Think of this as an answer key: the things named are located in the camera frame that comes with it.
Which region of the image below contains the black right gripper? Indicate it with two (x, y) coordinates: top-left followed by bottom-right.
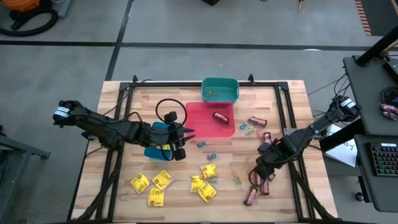
(255, 142), (282, 182)

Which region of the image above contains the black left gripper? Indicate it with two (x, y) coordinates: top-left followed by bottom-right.
(149, 111), (197, 162)

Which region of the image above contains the pink plastic bin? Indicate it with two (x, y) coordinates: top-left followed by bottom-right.
(185, 101), (236, 138)

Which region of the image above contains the blue plastic bin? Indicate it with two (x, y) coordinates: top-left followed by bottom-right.
(143, 121), (175, 162)

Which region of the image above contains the teal plastic bin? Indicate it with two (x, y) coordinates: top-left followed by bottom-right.
(201, 77), (240, 103)

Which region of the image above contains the white paper sheet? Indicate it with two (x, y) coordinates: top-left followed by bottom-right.
(324, 123), (359, 168)

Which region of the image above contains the grey keyboard desk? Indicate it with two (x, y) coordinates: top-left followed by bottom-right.
(353, 134), (398, 213)

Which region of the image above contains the black backlit keyboard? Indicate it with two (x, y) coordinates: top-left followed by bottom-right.
(369, 142), (398, 178)

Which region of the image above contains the grey desk top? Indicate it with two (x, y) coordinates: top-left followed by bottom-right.
(343, 55), (398, 137)

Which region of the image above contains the black desk device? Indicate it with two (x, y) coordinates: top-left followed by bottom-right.
(382, 57), (398, 83)

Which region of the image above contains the grey metal stand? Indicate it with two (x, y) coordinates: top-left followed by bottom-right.
(0, 124), (52, 223)

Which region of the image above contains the black diagonal pole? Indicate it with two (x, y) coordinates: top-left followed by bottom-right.
(355, 26), (398, 67)

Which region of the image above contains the orange vacuum cleaner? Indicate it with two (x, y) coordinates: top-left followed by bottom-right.
(7, 0), (42, 13)

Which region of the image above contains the black looped camera cable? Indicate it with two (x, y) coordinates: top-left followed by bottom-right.
(155, 98), (188, 127)

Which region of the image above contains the black aluminium table frame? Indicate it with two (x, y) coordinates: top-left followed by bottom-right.
(67, 74), (338, 224)

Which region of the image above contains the black coiled cable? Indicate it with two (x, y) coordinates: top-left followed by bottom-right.
(379, 86), (398, 105)

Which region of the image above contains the black vacuum hose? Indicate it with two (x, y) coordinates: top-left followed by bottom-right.
(0, 7), (59, 37)

